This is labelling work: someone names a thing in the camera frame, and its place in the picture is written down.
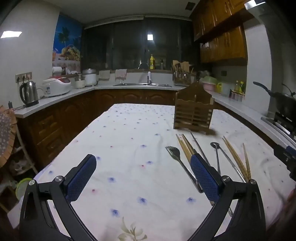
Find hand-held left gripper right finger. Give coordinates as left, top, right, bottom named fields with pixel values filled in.
left=186, top=153, right=266, bottom=241

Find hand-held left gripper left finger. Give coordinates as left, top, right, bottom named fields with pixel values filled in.
left=19, top=153, right=98, bottom=241

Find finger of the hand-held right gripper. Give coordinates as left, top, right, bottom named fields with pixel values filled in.
left=273, top=144, right=296, bottom=180

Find metal chopstick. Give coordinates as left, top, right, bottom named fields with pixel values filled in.
left=190, top=132, right=211, bottom=166
left=216, top=146, right=246, bottom=183

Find metal spoon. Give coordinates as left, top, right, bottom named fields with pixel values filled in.
left=210, top=142, right=233, bottom=217

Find metal fork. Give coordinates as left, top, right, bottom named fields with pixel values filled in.
left=165, top=146, right=204, bottom=193

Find wooden utensil holder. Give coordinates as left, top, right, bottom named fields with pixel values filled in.
left=173, top=82, right=214, bottom=135

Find dish rack with utensils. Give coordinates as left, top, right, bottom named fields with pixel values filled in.
left=171, top=60, right=195, bottom=86

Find gas stove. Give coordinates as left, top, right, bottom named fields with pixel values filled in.
left=261, top=111, right=296, bottom=142

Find black wok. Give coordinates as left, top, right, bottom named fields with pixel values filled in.
left=253, top=81, right=296, bottom=116

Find green lid container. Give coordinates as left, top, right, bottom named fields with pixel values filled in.
left=15, top=178, right=34, bottom=201

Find dark wooden lower cabinets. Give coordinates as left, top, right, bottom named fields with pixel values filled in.
left=17, top=89, right=185, bottom=169

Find white floral tablecloth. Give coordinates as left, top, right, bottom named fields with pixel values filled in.
left=7, top=103, right=292, bottom=241

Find row of spice jars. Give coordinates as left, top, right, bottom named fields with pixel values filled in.
left=230, top=91, right=245, bottom=102

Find white kitchen countertop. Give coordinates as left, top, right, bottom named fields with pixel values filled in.
left=10, top=82, right=296, bottom=149

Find floral round cushion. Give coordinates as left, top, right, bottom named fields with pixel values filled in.
left=0, top=105, right=18, bottom=168

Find white pitcher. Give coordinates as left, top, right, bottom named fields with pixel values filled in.
left=216, top=82, right=232, bottom=96

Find white and red rice cooker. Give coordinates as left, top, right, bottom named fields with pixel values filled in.
left=42, top=76, right=73, bottom=97

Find small white jar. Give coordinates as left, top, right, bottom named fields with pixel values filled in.
left=74, top=74, right=86, bottom=89

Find steel electric kettle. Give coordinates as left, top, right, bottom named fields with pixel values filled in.
left=19, top=81, right=40, bottom=108

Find white cylindrical cooker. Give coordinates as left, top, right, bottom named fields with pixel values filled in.
left=82, top=69, right=97, bottom=87

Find steel kitchen sink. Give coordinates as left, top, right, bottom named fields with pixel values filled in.
left=113, top=83, right=173, bottom=88

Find pink white dish towel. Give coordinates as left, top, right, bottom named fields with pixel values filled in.
left=115, top=69, right=127, bottom=81

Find dark kitchen window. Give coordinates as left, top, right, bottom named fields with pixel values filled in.
left=83, top=17, right=193, bottom=70

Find steel range hood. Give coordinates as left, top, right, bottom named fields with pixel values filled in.
left=244, top=0, right=262, bottom=10

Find ceiling light panel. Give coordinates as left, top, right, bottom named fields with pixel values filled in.
left=0, top=30, right=22, bottom=39

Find white wire rack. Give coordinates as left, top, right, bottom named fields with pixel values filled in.
left=11, top=130, right=38, bottom=175

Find beige wall outlet strip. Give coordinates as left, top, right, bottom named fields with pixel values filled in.
left=15, top=72, right=33, bottom=83

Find beach fruit wall poster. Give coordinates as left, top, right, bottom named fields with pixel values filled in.
left=52, top=14, right=83, bottom=71

